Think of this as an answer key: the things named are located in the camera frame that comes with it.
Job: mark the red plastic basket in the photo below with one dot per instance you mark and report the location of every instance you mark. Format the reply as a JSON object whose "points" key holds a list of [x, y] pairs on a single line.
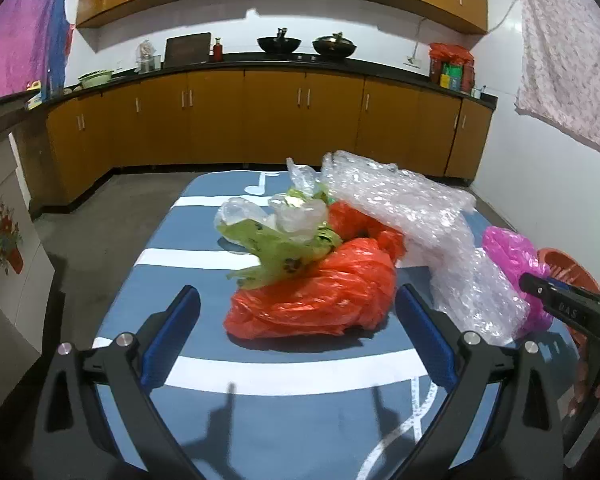
{"points": [[565, 267]]}

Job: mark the black wok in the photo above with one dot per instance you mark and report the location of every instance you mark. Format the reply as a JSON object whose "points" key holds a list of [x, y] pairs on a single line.
{"points": [[279, 44], [334, 47]]}

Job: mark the red plastic bag of goods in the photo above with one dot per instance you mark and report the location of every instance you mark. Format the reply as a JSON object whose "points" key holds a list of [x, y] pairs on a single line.
{"points": [[450, 52]]}

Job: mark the floral pink cloth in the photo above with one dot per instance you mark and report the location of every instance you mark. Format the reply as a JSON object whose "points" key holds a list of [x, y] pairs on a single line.
{"points": [[565, 60]]}

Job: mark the yellow detergent bottle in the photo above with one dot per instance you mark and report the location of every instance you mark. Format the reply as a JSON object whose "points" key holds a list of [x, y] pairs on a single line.
{"points": [[34, 95]]}

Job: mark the dark cutting board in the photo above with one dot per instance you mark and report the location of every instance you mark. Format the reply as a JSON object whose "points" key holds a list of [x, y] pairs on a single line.
{"points": [[187, 50]]}

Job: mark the glass jar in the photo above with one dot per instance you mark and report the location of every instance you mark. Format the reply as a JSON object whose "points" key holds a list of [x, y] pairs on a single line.
{"points": [[147, 57]]}

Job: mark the white cabinet with flower sticker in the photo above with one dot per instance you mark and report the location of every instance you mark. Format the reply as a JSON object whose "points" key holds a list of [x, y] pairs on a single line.
{"points": [[10, 285]]}

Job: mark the green basin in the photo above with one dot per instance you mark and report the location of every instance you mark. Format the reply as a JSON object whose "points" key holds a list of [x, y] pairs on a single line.
{"points": [[96, 79]]}

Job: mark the wooden base cabinets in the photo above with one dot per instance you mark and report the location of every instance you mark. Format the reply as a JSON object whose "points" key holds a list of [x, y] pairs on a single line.
{"points": [[275, 115]]}

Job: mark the person's right hand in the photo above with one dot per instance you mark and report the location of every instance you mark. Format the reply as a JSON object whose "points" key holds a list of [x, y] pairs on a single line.
{"points": [[580, 385]]}

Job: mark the pink purple cloth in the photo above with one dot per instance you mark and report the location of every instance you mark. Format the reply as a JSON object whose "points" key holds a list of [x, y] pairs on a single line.
{"points": [[15, 35]]}

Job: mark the blue cloth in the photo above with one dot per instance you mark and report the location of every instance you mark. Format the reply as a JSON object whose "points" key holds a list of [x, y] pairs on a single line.
{"points": [[60, 45]]}

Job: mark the black countertop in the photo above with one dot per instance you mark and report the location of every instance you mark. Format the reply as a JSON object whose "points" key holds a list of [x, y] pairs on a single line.
{"points": [[380, 67]]}

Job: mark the green packet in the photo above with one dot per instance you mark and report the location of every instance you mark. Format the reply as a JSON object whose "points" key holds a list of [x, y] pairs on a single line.
{"points": [[450, 77]]}

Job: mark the red bottle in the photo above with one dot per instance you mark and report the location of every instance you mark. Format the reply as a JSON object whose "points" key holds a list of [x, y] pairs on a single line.
{"points": [[218, 52]]}

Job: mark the orange plastic bag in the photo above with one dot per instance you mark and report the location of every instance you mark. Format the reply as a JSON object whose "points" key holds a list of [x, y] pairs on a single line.
{"points": [[320, 290]]}

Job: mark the light green printed plastic bag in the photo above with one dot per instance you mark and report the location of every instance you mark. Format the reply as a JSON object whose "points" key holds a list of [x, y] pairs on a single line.
{"points": [[275, 250]]}

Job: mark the pink plastic bag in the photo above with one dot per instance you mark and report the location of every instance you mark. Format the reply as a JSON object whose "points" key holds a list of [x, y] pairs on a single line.
{"points": [[510, 255]]}

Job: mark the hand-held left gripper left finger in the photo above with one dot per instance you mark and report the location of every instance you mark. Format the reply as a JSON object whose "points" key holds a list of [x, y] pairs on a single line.
{"points": [[172, 340]]}

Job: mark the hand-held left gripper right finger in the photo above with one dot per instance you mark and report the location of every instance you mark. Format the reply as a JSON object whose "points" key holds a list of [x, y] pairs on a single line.
{"points": [[427, 340]]}

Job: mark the clear plastic bag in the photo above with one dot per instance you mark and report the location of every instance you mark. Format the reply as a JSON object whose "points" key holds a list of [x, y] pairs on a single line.
{"points": [[295, 217]]}

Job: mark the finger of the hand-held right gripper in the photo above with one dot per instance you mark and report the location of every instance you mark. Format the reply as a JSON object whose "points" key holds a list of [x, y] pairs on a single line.
{"points": [[565, 305]]}

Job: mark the clear bubble wrap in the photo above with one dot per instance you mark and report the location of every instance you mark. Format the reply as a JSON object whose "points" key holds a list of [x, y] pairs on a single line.
{"points": [[405, 200]]}

